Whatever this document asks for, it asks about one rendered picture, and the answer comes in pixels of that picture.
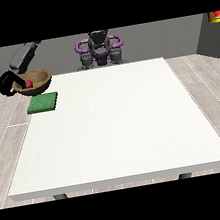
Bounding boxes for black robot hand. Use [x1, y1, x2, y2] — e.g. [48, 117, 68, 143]
[0, 67, 29, 99]

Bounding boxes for brown wooden bowl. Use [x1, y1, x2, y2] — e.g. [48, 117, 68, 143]
[10, 66, 55, 100]

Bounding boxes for small red ball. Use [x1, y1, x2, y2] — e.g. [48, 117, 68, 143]
[24, 79, 34, 90]

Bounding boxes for green square pad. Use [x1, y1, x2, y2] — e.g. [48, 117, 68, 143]
[24, 90, 61, 116]

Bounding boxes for yellow cup with melon print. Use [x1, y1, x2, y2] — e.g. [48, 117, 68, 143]
[207, 11, 220, 24]

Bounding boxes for grey robot trunk purple rings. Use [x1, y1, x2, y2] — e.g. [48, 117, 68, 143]
[71, 27, 130, 73]

